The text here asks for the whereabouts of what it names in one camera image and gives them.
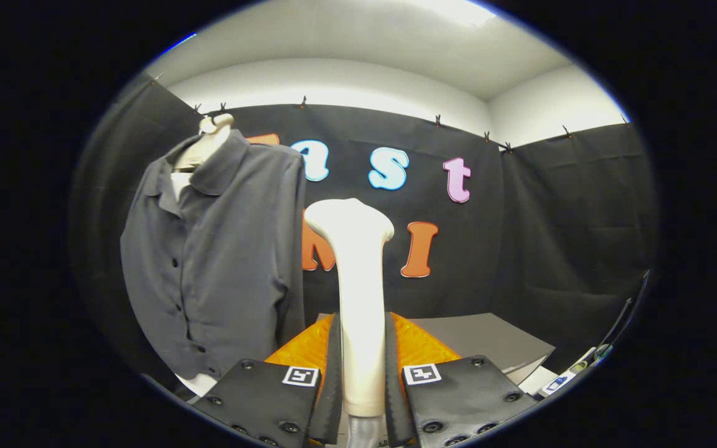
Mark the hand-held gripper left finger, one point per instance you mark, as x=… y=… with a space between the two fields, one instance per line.
x=332 y=386

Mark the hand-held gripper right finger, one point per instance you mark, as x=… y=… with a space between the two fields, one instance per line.
x=391 y=386

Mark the dark grey button shirt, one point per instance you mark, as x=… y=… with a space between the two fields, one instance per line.
x=221 y=261

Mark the cream clothes hanger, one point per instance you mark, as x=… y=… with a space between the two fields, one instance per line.
x=209 y=143

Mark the grey drawer cabinet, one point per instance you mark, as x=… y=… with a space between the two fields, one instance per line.
x=489 y=339

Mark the small white side table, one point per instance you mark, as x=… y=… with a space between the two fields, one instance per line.
x=561 y=381

